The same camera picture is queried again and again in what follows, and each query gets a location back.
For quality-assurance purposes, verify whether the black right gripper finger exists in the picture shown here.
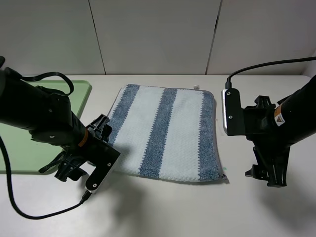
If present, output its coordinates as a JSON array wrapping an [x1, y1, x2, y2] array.
[[256, 143, 290, 187], [245, 147, 268, 178]]

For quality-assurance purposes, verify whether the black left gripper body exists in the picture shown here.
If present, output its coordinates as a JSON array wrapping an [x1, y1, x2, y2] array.
[[56, 114, 109, 165]]

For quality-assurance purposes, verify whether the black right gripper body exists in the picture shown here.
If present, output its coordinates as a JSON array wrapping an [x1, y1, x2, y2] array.
[[243, 95, 294, 148]]

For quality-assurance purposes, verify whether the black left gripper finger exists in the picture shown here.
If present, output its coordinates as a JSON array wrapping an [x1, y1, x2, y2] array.
[[86, 114, 112, 143], [54, 158, 86, 182]]

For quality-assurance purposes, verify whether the blue white striped towel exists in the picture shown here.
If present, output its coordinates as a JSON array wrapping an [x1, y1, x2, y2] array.
[[109, 84, 226, 183]]

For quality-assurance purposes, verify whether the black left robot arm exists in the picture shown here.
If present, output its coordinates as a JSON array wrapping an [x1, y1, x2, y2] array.
[[0, 67, 120, 189]]

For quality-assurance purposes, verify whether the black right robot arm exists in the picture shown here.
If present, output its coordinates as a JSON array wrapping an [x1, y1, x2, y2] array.
[[243, 77, 316, 187]]

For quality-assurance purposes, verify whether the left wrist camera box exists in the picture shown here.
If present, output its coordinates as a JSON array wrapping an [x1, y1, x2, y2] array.
[[85, 142, 120, 192]]

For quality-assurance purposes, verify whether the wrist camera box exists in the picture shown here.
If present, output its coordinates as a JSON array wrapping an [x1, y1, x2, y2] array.
[[85, 142, 120, 192], [222, 88, 245, 136]]

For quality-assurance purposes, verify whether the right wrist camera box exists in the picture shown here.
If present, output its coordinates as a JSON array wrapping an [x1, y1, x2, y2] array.
[[222, 88, 245, 136]]

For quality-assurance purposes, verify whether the black right camera cable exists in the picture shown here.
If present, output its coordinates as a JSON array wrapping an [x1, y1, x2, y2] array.
[[224, 56, 316, 90]]

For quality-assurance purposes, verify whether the black camera cable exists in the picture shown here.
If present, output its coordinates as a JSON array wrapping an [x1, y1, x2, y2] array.
[[224, 56, 316, 90], [0, 71, 93, 219]]

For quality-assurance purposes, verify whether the black left camera cable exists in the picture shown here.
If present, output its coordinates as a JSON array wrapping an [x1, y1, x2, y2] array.
[[0, 71, 93, 219]]

